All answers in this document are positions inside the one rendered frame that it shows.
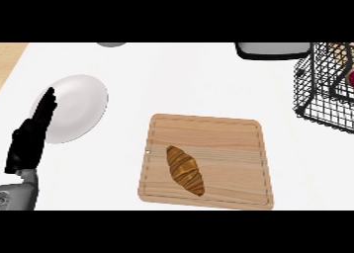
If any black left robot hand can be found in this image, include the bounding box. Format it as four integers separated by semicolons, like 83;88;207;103
3;86;59;175

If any wooden cutting board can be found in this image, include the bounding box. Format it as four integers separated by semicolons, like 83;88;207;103
138;113;275;211

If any white plate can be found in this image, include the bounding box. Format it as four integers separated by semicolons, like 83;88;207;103
30;74;110;145

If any brown croissant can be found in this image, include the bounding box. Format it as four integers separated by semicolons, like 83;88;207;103
166;144;206;198

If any grey round object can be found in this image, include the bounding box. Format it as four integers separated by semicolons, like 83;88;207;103
95;42;129;48

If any black and grey appliance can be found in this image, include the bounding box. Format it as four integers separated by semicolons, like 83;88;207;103
234;42;312;61

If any black wire tiered basket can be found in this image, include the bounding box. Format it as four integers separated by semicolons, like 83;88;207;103
293;42;354;137

